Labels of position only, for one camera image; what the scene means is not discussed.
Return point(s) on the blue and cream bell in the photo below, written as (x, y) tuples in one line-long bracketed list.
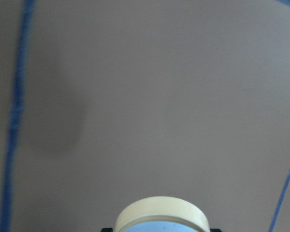
[(162, 208)]

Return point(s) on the blue tape line lengthwise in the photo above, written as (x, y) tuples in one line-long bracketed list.
[(15, 114)]

